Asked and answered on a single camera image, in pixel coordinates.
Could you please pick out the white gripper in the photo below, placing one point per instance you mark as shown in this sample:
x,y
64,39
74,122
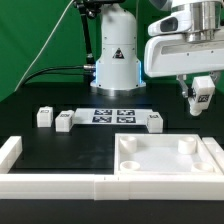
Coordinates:
x,y
169,54

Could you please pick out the white square table top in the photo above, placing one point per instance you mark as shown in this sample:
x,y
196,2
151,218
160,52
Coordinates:
x,y
166,154

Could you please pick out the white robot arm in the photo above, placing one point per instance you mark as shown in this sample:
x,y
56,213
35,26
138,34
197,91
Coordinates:
x,y
189,40

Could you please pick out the white fiducial tag sheet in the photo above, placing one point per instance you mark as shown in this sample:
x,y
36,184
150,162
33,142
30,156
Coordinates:
x,y
111,116

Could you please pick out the white U-shaped fence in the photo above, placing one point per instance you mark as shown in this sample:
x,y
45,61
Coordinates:
x,y
108,187

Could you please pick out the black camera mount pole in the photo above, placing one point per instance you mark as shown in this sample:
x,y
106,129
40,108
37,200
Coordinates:
x,y
89,9

